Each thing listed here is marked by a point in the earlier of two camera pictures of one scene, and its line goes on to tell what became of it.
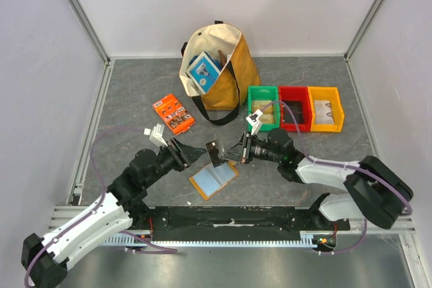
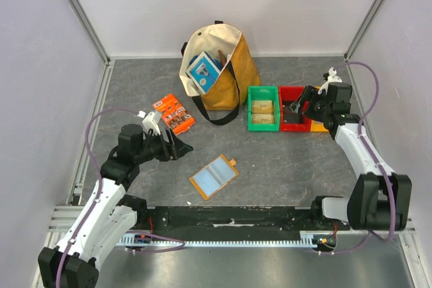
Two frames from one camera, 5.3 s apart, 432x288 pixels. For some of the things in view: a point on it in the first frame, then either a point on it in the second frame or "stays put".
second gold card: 258,104 stays put
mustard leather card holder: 210,180 stays put
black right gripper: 244,148 → 310,105
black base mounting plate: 241,220 stays put
